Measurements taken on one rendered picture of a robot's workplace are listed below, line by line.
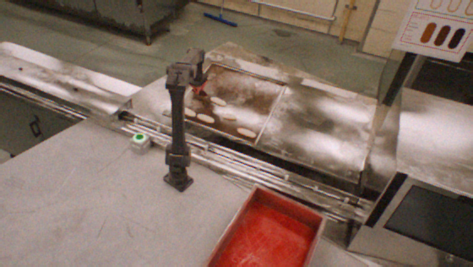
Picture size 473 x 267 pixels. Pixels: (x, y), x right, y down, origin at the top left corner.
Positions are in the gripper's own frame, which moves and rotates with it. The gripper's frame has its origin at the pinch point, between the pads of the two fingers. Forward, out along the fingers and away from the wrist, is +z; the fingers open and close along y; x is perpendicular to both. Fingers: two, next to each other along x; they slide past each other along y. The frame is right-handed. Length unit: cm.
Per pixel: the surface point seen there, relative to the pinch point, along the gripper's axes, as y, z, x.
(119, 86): 13, 14, -54
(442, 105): -18, -34, 107
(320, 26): -323, 135, -36
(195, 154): 33.0, 4.7, 22.5
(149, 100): 11.9, 13.3, -29.1
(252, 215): 44, 6, 62
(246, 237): 55, 4, 65
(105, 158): 59, 6, -12
